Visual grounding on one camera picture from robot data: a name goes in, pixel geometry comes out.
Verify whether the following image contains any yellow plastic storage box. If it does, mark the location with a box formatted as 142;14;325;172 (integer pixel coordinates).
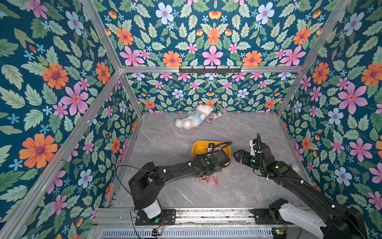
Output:
192;140;232;167

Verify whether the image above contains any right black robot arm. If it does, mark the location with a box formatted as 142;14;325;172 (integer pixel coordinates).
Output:
233;136;367;239

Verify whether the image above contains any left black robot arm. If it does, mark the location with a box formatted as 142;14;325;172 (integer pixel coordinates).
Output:
128;141;232;220

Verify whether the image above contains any white teddy bear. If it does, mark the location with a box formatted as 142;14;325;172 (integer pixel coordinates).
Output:
175;105;213;129

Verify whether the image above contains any small printed pouch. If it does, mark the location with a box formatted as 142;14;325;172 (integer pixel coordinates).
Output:
205;112;223;122

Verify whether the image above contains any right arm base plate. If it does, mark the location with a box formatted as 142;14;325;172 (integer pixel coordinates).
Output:
250;208;292;226

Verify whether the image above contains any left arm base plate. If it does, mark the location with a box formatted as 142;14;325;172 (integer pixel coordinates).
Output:
134;209;177;226

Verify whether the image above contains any black hook rail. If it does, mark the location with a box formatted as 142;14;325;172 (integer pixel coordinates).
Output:
178;66;242;74

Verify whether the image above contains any aluminium front rail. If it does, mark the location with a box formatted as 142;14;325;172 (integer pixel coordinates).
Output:
92;207;338;228

